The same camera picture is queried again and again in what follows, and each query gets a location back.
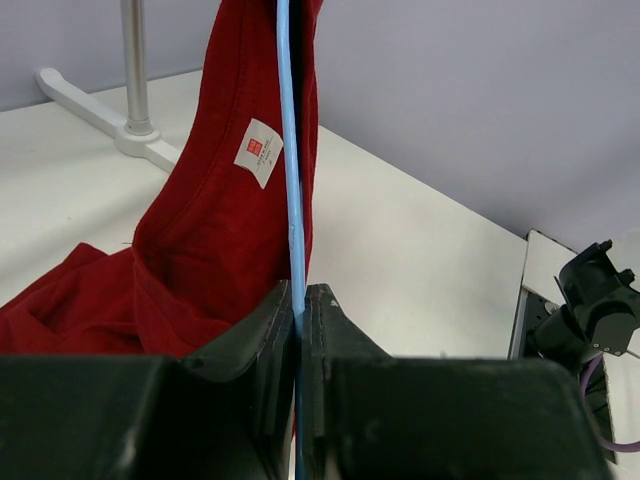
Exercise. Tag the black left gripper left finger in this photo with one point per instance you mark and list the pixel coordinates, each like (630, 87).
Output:
(223, 412)

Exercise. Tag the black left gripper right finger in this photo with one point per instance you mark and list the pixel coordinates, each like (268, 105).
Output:
(368, 415)

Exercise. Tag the red t-shirt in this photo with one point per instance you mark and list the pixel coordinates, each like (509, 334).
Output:
(210, 247)

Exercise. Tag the light blue wire hanger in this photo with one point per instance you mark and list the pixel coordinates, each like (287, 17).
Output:
(295, 213)

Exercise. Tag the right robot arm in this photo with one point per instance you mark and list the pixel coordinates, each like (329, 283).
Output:
(599, 315)

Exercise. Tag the white clothes rack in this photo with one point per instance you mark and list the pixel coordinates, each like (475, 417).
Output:
(133, 132)

